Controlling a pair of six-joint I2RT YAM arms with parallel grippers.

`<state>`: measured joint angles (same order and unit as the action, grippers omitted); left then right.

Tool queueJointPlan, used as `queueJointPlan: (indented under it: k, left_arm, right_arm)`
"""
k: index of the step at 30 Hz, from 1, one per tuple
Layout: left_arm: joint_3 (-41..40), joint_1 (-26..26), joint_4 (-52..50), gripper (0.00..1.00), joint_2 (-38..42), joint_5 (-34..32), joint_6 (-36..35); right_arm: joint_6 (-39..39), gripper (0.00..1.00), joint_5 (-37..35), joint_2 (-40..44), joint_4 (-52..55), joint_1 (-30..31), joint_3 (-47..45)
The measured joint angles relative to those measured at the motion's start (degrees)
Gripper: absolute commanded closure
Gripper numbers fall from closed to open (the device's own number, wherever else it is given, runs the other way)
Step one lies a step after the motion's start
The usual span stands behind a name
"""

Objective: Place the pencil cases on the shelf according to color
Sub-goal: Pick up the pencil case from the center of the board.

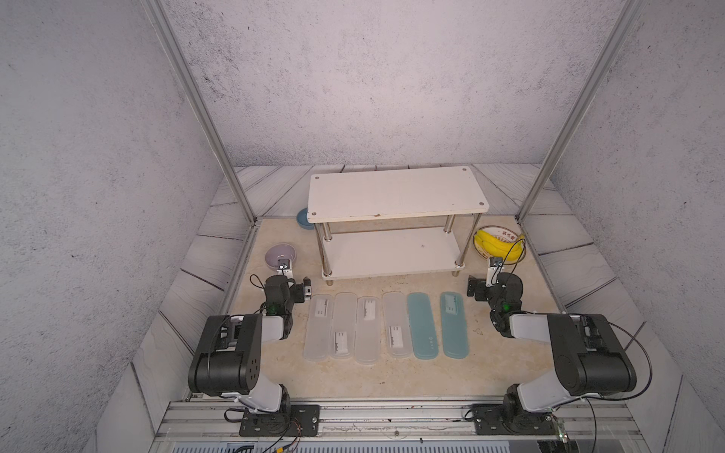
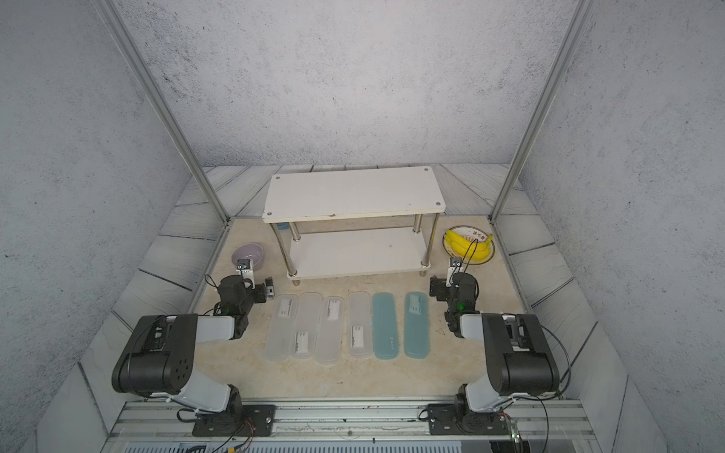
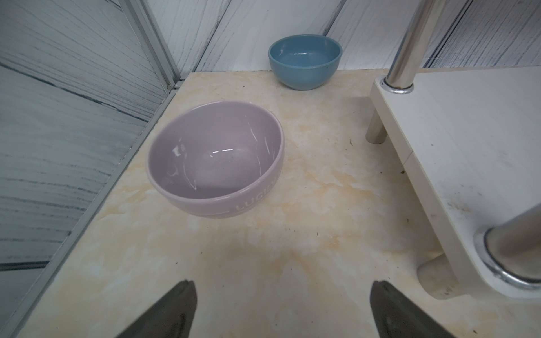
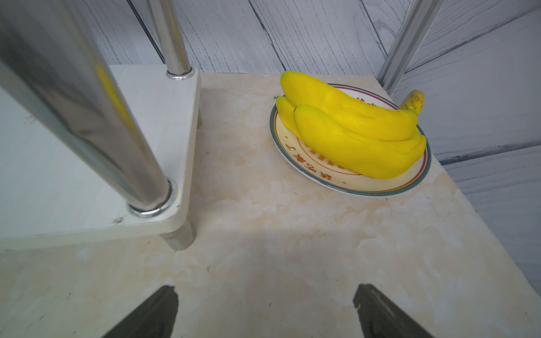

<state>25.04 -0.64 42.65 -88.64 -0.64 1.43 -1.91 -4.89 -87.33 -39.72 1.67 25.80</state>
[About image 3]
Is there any lilac ceramic bowl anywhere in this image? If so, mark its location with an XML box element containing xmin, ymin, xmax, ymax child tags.
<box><xmin>147</xmin><ymin>101</ymin><xmax>285</xmax><ymax>218</ymax></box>

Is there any blue ceramic bowl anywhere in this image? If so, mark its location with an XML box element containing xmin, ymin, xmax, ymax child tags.
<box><xmin>268</xmin><ymin>35</ymin><xmax>342</xmax><ymax>91</ymax></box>

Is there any left aluminium frame post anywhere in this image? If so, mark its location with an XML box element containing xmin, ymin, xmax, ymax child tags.
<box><xmin>1</xmin><ymin>1</ymin><xmax>180</xmax><ymax>337</ymax></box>

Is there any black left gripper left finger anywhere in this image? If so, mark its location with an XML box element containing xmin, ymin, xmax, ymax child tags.
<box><xmin>117</xmin><ymin>280</ymin><xmax>197</xmax><ymax>338</ymax></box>

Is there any white two-tier shelf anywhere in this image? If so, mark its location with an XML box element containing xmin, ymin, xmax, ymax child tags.
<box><xmin>366</xmin><ymin>1</ymin><xmax>540</xmax><ymax>303</ymax></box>

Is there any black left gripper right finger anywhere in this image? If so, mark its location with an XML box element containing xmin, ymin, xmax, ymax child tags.
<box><xmin>370</xmin><ymin>281</ymin><xmax>454</xmax><ymax>338</ymax></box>

